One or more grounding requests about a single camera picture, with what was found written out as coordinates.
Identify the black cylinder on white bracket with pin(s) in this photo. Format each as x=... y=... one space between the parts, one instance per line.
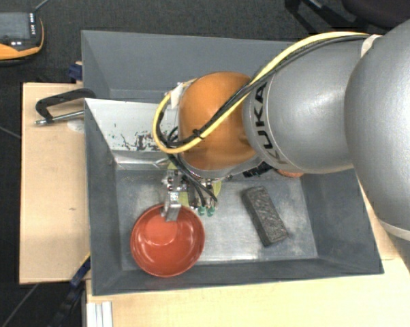
x=256 y=171

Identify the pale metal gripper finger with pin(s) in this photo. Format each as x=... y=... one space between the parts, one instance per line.
x=172 y=211

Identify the pale cardboard board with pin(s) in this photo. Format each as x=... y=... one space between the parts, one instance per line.
x=51 y=182

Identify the grey metal bin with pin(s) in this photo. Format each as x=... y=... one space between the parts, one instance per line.
x=232 y=227

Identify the dark green flat block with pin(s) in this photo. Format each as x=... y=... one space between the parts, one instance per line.
x=264 y=216

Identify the red bowl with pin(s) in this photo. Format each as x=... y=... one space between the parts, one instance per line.
x=164 y=247

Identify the orange round object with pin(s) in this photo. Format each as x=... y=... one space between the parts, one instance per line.
x=290 y=173

